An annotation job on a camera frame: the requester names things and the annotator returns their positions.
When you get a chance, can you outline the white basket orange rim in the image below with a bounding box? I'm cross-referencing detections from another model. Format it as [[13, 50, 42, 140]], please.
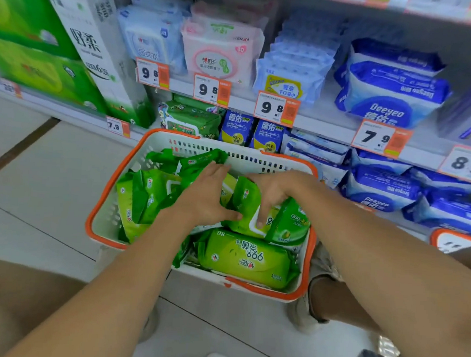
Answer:
[[81, 124, 324, 305]]

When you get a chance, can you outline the pile of green wipe packets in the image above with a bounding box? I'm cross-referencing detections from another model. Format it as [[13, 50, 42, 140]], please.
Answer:
[[110, 142, 316, 292]]

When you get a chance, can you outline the large green tissue pack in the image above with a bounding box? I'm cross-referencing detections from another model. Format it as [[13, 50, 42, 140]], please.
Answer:
[[0, 0, 84, 60], [0, 35, 113, 116]]

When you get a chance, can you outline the person's right forearm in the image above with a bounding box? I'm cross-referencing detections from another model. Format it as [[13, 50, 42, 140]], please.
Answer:
[[295, 175, 471, 357]]

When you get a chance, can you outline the person's left hand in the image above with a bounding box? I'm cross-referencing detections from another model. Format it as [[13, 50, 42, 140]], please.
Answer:
[[170, 159, 247, 234]]

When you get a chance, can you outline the person's left forearm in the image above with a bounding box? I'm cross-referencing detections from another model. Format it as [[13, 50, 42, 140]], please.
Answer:
[[6, 199, 202, 357]]

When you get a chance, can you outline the person's right hand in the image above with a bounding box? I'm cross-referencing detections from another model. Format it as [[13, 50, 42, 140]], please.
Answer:
[[242, 167, 321, 233]]

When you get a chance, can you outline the person's left leg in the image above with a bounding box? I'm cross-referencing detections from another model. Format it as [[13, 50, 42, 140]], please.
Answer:
[[0, 253, 90, 357]]

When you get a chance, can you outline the light blue wipes pack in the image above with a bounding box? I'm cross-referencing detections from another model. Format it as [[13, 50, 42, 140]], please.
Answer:
[[113, 0, 193, 78]]

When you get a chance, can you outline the green wipes pack on shelf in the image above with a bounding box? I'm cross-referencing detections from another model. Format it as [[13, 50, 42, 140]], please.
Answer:
[[156, 94, 227, 141]]

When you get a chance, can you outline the green wipes pack white flap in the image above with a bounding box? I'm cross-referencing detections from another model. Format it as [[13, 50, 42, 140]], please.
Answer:
[[223, 175, 286, 240]]

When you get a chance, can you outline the person's right leg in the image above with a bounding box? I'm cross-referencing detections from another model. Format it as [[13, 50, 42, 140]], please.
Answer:
[[307, 274, 388, 337]]

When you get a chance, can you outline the row of pale blue packets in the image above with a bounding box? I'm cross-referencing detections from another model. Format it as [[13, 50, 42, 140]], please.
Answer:
[[252, 7, 346, 108]]

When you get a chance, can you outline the person's leg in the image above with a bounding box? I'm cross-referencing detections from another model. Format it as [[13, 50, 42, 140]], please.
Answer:
[[0, 253, 90, 357], [307, 274, 388, 337]]

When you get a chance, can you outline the white tissue roll pack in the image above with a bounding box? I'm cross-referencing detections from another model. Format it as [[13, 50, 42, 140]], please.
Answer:
[[22, 0, 163, 130]]

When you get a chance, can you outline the small blue yellow wipes pack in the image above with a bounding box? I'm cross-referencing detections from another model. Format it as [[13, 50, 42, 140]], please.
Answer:
[[250, 119, 288, 155], [219, 110, 257, 147]]

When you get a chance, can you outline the white metal shelf unit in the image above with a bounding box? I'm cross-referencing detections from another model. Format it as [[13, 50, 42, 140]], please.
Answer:
[[0, 0, 471, 246]]

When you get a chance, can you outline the beige right shoe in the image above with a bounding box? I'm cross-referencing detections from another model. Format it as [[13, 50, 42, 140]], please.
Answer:
[[286, 240, 347, 338]]

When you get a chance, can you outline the pink wipes pack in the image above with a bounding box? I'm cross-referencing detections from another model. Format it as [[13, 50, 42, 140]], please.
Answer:
[[177, 0, 268, 89]]

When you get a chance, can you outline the white orange price tag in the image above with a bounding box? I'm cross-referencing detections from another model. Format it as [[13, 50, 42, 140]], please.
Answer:
[[104, 116, 132, 139], [429, 227, 471, 256], [0, 78, 24, 99], [437, 143, 471, 186], [192, 73, 233, 108], [134, 58, 172, 91], [253, 90, 301, 128], [350, 118, 414, 160]]

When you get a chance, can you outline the white blue flat wipes pack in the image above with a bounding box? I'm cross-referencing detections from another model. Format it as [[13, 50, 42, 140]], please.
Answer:
[[280, 129, 353, 189]]

